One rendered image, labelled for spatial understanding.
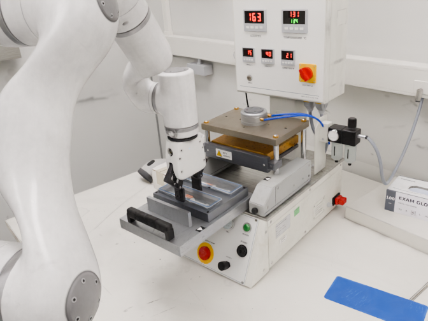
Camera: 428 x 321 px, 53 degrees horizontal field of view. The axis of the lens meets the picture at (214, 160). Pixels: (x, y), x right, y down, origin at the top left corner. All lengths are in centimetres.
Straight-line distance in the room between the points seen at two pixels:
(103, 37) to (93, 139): 216
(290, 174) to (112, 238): 63
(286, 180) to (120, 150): 180
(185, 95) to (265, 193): 35
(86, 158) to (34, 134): 217
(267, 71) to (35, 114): 92
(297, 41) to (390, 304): 75
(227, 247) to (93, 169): 171
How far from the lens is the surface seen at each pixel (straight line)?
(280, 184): 118
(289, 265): 129
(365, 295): 121
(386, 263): 133
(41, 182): 59
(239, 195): 114
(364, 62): 163
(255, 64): 141
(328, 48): 129
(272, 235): 121
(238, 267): 121
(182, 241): 101
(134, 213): 108
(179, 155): 104
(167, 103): 101
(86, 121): 271
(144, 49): 86
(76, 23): 59
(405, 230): 140
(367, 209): 148
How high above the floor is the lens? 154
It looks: 24 degrees down
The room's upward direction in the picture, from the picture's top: 5 degrees counter-clockwise
